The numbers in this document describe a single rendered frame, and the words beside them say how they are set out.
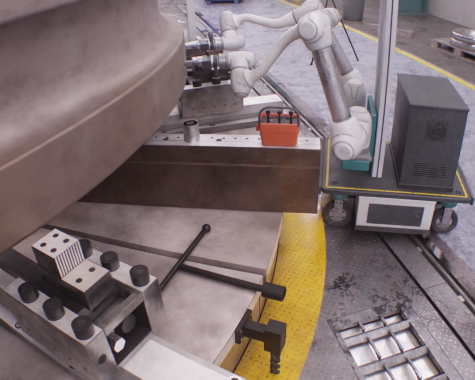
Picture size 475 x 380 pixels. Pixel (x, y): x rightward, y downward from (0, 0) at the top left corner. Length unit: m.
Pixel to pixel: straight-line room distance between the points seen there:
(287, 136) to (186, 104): 1.15
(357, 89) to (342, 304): 1.33
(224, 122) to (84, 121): 1.86
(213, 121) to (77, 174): 1.87
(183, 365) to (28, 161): 0.81
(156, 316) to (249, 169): 1.00
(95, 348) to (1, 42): 0.98
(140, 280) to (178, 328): 0.42
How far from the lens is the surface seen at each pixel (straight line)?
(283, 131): 2.15
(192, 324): 1.82
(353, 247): 2.68
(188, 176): 2.34
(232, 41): 2.98
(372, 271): 2.53
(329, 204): 2.73
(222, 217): 2.35
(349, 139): 2.22
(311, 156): 2.20
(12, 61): 1.53
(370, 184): 2.66
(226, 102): 3.19
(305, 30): 2.10
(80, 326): 1.34
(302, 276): 2.45
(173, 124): 3.26
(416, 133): 2.52
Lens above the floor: 1.67
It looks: 32 degrees down
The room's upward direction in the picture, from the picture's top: 3 degrees counter-clockwise
